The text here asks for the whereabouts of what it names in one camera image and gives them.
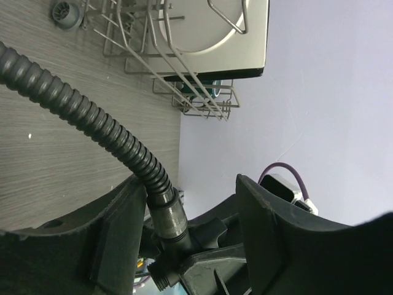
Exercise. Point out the grey wire dish rack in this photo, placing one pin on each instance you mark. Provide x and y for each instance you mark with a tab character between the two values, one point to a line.
129	30

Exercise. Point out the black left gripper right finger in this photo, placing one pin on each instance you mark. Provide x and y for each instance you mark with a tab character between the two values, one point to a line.
291	251

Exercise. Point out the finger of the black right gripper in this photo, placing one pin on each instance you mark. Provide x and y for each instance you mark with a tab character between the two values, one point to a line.
219	226
218	271

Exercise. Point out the dark green mug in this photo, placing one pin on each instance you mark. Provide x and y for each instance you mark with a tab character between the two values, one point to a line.
212	87

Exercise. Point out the black plate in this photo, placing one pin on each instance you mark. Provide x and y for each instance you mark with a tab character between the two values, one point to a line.
231	74

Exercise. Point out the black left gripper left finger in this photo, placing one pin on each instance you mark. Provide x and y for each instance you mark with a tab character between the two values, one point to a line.
93	250

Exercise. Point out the black T-shaped fitting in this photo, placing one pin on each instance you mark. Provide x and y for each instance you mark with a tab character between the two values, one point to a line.
164	270

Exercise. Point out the white plate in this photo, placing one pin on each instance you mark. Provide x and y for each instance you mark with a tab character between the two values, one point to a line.
212	35

